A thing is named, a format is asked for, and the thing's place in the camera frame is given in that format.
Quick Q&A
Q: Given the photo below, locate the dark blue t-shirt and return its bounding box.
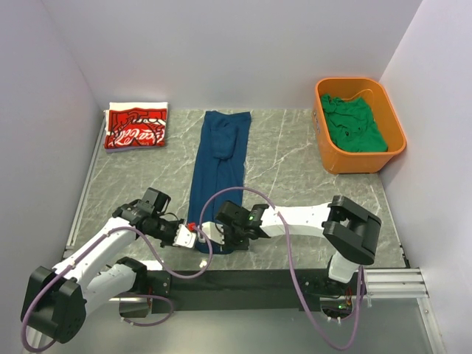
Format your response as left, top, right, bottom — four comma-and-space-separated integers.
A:
187, 109, 253, 255

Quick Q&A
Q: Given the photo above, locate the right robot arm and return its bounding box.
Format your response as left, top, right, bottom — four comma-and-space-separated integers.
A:
215, 195, 381, 294

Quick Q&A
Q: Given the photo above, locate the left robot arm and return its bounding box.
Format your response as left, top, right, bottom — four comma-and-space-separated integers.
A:
21, 187, 183, 344

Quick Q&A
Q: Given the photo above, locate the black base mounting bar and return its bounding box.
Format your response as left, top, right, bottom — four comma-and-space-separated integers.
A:
103, 268, 369, 315

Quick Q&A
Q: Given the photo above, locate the folded red coca-cola t-shirt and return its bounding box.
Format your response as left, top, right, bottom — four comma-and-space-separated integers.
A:
103, 106, 167, 150

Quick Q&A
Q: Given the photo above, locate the orange plastic bin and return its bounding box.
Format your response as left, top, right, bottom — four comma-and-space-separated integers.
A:
311, 77, 406, 175

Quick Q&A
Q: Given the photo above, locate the green t-shirt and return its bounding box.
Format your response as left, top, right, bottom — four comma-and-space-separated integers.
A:
320, 94, 388, 153

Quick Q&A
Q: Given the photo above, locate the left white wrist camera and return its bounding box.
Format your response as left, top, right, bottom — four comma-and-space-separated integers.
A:
173, 223, 197, 249

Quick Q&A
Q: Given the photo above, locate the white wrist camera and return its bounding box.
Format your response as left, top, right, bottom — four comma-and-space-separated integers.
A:
173, 223, 197, 249
201, 221, 225, 245

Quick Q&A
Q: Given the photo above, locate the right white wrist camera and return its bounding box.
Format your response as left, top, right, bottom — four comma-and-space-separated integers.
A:
201, 221, 225, 245

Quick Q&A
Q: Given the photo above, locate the aluminium extrusion rail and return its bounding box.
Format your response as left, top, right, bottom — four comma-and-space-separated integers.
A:
20, 110, 448, 354

